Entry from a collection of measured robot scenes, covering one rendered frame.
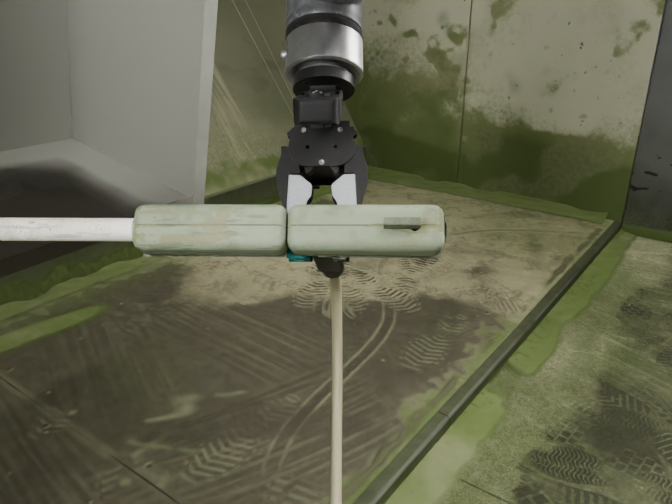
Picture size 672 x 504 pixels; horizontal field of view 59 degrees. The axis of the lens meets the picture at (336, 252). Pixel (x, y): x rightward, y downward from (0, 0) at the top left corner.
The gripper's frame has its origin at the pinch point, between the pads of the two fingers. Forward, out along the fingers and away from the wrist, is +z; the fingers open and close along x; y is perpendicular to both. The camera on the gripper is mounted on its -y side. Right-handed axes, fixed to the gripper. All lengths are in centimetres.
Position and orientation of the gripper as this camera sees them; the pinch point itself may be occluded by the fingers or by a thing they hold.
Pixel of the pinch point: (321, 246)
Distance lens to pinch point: 62.9
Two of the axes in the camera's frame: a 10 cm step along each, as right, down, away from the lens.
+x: -10.0, 0.1, 0.4
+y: 0.4, 1.9, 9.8
